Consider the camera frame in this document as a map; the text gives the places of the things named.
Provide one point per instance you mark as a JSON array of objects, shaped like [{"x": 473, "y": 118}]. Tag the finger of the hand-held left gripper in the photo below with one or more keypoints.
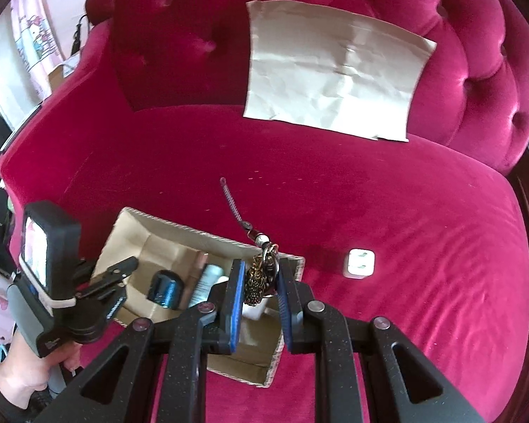
[{"x": 114, "y": 273}]

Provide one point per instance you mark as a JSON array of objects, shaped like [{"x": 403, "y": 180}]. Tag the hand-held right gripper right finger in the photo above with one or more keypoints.
[{"x": 284, "y": 308}]

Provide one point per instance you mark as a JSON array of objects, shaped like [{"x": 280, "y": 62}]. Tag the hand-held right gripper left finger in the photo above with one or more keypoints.
[{"x": 235, "y": 306}]

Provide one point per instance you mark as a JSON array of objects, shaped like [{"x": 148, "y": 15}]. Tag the rose gold cosmetic tube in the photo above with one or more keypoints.
[{"x": 195, "y": 273}]

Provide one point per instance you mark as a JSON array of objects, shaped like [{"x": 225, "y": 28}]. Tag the dark blue cylindrical jar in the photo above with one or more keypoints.
[{"x": 165, "y": 290}]

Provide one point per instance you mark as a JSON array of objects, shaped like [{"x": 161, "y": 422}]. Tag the person's left forearm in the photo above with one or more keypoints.
[{"x": 0, "y": 405}]

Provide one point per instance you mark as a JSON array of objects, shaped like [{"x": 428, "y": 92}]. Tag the person's left hand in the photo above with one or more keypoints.
[{"x": 26, "y": 370}]

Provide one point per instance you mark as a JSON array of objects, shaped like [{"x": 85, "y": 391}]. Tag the small white object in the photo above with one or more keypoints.
[{"x": 252, "y": 312}]

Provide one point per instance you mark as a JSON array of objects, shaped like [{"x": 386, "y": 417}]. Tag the light blue cosmetic tube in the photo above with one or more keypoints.
[{"x": 207, "y": 282}]

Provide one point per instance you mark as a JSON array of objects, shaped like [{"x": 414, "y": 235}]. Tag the white charger plug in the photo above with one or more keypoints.
[{"x": 360, "y": 264}]

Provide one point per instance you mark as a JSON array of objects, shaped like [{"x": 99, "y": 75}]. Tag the pink velvet sofa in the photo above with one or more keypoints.
[{"x": 379, "y": 194}]

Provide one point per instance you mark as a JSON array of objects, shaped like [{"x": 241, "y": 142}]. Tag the small background cardboard box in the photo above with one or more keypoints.
[{"x": 64, "y": 75}]

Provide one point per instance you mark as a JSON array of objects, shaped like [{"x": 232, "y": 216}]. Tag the pink cartoon printed cloth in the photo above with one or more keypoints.
[{"x": 35, "y": 44}]

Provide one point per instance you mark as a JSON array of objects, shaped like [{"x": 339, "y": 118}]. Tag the crumpled beige paper envelope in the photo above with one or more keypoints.
[{"x": 330, "y": 70}]

